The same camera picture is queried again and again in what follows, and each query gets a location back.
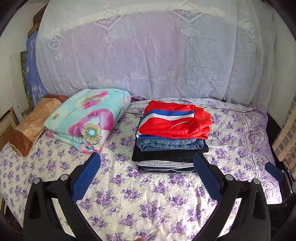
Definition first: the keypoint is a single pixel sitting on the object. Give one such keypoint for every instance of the folded navy striped pants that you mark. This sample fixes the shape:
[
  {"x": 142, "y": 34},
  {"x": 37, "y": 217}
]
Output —
[{"x": 165, "y": 170}]

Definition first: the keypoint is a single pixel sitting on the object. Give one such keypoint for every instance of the red pants with blue stripe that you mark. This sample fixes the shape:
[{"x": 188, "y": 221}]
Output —
[{"x": 174, "y": 121}]

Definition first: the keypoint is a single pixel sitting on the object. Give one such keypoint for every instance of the white lace cover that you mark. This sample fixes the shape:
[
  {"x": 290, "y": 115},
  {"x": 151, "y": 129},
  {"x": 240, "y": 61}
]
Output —
[{"x": 154, "y": 49}]

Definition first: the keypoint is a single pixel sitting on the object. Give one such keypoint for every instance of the folded blue jeans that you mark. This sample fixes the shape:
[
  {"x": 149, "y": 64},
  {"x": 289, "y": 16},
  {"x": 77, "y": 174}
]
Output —
[{"x": 162, "y": 144}]

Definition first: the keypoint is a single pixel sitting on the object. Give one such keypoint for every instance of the wooden headboard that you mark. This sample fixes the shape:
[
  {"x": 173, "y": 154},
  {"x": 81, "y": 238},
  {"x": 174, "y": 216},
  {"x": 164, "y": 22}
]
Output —
[{"x": 9, "y": 121}]

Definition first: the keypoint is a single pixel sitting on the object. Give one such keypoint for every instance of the purple floral bed sheet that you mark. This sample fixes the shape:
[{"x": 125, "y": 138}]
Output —
[{"x": 121, "y": 203}]

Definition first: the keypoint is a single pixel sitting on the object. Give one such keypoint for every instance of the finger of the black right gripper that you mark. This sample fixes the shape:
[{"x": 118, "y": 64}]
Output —
[{"x": 276, "y": 173}]

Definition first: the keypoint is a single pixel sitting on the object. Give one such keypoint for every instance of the folded grey white garment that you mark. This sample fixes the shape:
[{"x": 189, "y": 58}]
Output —
[{"x": 165, "y": 164}]

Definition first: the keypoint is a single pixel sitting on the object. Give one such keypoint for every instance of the blue patterned cloth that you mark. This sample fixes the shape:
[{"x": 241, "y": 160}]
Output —
[{"x": 35, "y": 85}]

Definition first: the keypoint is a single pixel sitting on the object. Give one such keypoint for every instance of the folded black pants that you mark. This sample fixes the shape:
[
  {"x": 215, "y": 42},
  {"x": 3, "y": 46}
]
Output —
[{"x": 167, "y": 155}]

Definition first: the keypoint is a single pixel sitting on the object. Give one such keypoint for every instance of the brown satin pillow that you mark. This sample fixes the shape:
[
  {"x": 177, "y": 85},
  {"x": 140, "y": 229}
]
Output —
[{"x": 26, "y": 134}]

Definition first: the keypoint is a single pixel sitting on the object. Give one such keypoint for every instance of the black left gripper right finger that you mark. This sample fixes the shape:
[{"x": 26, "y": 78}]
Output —
[{"x": 252, "y": 221}]

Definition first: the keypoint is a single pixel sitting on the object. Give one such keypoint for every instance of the beige checkered fabric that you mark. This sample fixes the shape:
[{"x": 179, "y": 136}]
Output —
[{"x": 284, "y": 145}]

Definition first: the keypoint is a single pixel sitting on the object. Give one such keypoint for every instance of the folded teal pink floral quilt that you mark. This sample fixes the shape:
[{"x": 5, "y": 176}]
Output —
[{"x": 86, "y": 119}]

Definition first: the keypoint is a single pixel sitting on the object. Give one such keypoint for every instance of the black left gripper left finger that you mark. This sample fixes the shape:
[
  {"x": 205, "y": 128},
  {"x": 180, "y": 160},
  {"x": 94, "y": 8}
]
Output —
[{"x": 41, "y": 221}]

